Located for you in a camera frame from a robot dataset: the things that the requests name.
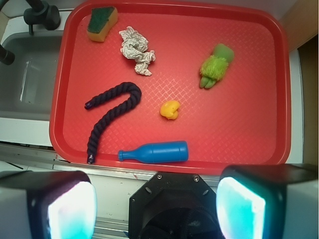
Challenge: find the crumpled white paper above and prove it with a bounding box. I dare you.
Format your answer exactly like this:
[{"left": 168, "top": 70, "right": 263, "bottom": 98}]
[{"left": 119, "top": 26, "right": 156, "bottom": 76}]

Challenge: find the black faucet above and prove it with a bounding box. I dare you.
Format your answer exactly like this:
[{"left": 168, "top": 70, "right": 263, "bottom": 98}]
[{"left": 0, "top": 0, "right": 61, "bottom": 65}]

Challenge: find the grey sink basin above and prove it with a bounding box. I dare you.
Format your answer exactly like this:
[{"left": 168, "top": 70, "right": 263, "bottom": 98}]
[{"left": 0, "top": 31, "right": 63, "bottom": 121}]

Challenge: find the yellow rubber duck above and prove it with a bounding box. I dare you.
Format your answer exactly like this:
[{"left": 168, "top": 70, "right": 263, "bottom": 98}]
[{"left": 160, "top": 100, "right": 180, "bottom": 120}]

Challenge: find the red plastic tray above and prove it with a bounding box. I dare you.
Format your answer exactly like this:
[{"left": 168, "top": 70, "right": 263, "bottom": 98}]
[{"left": 50, "top": 0, "right": 291, "bottom": 175}]

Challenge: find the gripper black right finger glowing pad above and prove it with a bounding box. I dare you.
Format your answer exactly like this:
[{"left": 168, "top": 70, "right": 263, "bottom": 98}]
[{"left": 216, "top": 164, "right": 319, "bottom": 239}]

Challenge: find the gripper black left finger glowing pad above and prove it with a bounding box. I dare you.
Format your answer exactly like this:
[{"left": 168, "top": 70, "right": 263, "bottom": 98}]
[{"left": 0, "top": 171, "right": 97, "bottom": 239}]

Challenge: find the blue plastic bottle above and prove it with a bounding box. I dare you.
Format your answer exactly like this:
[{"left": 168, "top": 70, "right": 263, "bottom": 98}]
[{"left": 118, "top": 141, "right": 189, "bottom": 164}]

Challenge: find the green fuzzy toy animal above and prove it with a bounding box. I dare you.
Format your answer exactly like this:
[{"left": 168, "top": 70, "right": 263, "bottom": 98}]
[{"left": 199, "top": 43, "right": 235, "bottom": 89}]

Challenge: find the dark purple rope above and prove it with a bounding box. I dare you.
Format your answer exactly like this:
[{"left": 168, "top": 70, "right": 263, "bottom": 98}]
[{"left": 84, "top": 82, "right": 142, "bottom": 164}]

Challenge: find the yellow sponge green scrubber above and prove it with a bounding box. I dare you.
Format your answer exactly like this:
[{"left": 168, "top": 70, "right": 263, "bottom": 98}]
[{"left": 87, "top": 6, "right": 118, "bottom": 42}]

